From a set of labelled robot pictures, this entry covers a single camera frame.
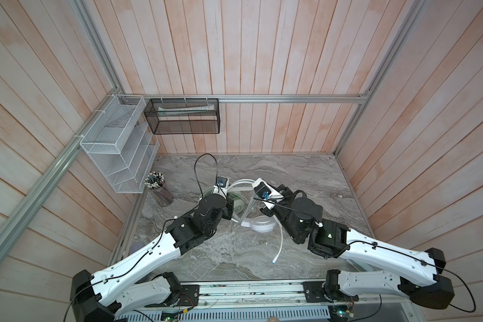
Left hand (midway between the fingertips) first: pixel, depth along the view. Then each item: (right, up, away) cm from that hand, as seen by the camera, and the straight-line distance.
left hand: (229, 199), depth 73 cm
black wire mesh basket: (-26, +40, +33) cm, 59 cm away
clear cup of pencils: (-33, +6, +13) cm, 36 cm away
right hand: (+12, +7, -11) cm, 18 cm away
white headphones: (+11, -7, -6) cm, 14 cm away
